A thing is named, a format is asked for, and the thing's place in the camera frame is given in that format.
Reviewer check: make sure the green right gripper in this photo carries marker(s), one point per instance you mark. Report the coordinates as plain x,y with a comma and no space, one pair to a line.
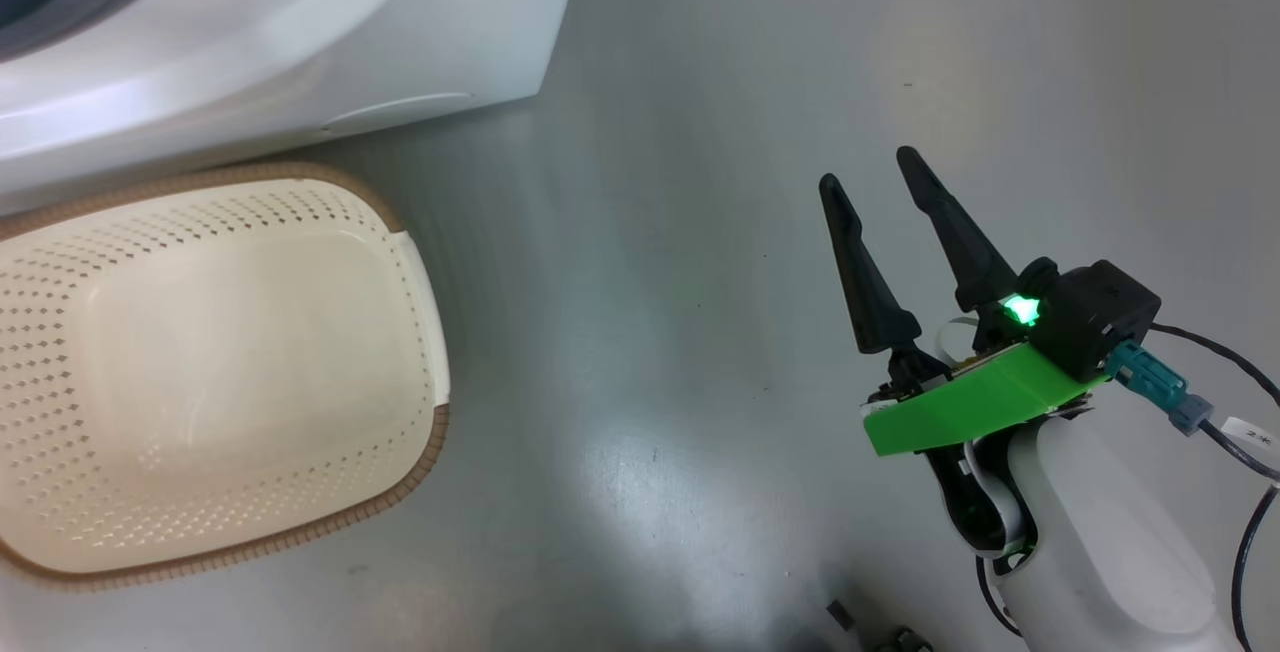
980,397

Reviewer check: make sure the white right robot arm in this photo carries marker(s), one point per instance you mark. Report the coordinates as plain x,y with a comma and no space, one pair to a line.
1100,552

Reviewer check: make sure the white front-load washing machine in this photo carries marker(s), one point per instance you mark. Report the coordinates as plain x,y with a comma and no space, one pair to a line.
300,32

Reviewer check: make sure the cream perforated laundry basket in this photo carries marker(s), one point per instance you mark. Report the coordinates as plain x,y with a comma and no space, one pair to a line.
220,372

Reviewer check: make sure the small dark metal piece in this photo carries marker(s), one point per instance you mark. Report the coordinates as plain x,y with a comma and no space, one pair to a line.
841,615
905,641

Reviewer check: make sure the round white filter cover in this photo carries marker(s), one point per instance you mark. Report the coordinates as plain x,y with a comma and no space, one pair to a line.
400,110

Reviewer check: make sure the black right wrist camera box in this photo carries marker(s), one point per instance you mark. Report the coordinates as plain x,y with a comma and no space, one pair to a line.
1095,317

